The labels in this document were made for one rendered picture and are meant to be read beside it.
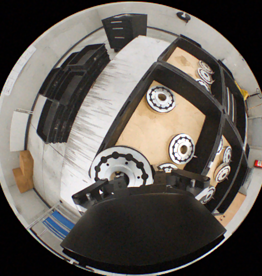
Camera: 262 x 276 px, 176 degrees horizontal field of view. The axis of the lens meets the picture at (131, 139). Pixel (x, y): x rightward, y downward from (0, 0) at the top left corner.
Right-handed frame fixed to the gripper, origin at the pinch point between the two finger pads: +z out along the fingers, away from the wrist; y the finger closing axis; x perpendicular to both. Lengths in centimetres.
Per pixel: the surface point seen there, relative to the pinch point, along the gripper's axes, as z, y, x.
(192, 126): 17.2, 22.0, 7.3
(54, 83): 47, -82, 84
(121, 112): 7.1, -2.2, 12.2
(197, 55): 14, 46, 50
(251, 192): 8, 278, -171
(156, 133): 17.1, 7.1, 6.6
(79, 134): 30.1, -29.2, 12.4
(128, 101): 8.5, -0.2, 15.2
